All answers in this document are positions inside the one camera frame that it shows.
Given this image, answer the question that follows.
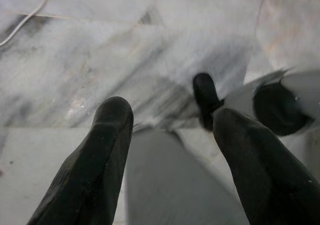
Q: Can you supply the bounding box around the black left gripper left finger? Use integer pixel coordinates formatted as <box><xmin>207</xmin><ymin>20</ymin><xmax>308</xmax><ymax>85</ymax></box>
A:
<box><xmin>26</xmin><ymin>96</ymin><xmax>135</xmax><ymax>225</ymax></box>

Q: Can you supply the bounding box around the thin white floor cable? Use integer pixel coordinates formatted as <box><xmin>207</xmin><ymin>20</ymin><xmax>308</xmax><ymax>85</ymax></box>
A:
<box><xmin>0</xmin><ymin>0</ymin><xmax>48</xmax><ymax>47</ymax></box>

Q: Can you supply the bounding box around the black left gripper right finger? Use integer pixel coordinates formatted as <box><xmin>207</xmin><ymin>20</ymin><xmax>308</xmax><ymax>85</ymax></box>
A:
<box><xmin>212</xmin><ymin>107</ymin><xmax>320</xmax><ymax>225</ymax></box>

